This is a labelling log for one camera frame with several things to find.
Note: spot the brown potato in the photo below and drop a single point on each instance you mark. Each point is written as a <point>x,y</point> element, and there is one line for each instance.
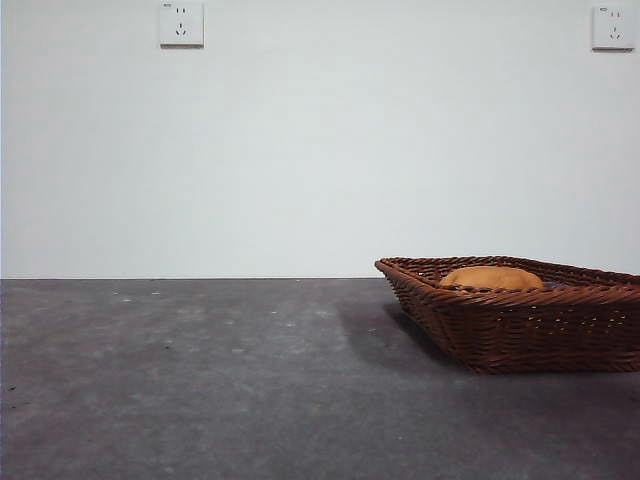
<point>492,277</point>

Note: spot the brown wicker basket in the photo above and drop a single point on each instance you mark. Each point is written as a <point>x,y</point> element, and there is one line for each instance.
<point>525,335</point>

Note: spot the white wall socket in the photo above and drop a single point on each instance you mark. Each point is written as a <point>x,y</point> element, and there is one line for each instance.
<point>181,24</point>
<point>612,29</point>

